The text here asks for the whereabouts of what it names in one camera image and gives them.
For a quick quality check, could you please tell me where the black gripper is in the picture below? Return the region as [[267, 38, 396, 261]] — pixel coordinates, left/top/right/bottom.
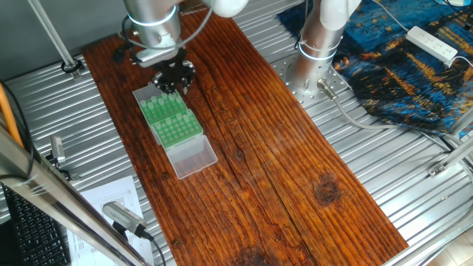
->
[[151, 54, 197, 95]]

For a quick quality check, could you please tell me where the clear box with green rack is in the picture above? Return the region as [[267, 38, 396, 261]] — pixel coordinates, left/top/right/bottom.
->
[[132, 83, 189, 126], [149, 109, 219, 181]]

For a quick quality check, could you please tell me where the brown wooden board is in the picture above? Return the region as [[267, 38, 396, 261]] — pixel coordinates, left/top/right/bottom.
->
[[81, 13, 409, 266]]

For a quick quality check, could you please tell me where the printed white paper sheet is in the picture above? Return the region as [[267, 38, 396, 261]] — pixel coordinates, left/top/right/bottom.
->
[[66, 175, 154, 266]]

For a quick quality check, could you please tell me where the black keyboard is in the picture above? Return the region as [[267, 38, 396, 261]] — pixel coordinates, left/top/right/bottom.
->
[[1, 184, 72, 266]]

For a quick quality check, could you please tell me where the blue painted cloth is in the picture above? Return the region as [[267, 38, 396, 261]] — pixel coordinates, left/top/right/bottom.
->
[[276, 0, 473, 138]]

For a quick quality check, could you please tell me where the white power strip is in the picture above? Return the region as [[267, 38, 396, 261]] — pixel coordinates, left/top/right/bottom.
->
[[405, 25, 459, 64]]

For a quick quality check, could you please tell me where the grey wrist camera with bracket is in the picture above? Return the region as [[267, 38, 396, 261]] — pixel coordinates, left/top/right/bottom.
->
[[135, 47, 179, 69]]

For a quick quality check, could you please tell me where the black cable plug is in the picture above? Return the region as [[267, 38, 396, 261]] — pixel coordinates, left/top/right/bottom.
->
[[110, 47, 127, 64]]

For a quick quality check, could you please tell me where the black cable loop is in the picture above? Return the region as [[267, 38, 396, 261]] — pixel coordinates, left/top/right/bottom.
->
[[61, 58, 86, 75]]

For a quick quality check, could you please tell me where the aluminium post with foot bracket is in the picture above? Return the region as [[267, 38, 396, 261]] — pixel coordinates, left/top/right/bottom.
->
[[26, 0, 86, 81]]

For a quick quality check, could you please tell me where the small grey camera on clamp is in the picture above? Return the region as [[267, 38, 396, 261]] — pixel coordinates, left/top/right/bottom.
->
[[50, 134, 67, 166]]

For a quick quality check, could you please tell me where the silver camera with black cable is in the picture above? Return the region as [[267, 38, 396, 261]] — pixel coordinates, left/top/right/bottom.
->
[[102, 201, 154, 242]]

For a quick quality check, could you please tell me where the grey base cable with connector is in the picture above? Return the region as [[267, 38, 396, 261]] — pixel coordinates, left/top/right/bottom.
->
[[316, 78, 473, 166]]

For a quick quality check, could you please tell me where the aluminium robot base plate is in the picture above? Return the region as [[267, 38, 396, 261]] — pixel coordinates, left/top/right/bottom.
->
[[273, 55, 353, 110]]

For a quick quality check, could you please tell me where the orange hose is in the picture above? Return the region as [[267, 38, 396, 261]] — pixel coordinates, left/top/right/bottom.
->
[[0, 83, 24, 149]]

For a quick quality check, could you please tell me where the steel frame bar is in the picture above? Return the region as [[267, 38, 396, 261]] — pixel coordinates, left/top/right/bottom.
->
[[0, 123, 151, 266]]

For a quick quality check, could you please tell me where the white power strip cord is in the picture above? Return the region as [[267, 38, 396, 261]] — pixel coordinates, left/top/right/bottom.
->
[[370, 0, 410, 33]]

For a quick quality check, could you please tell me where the aluminium frame profile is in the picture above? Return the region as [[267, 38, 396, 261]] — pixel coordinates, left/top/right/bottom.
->
[[426, 106, 473, 178]]

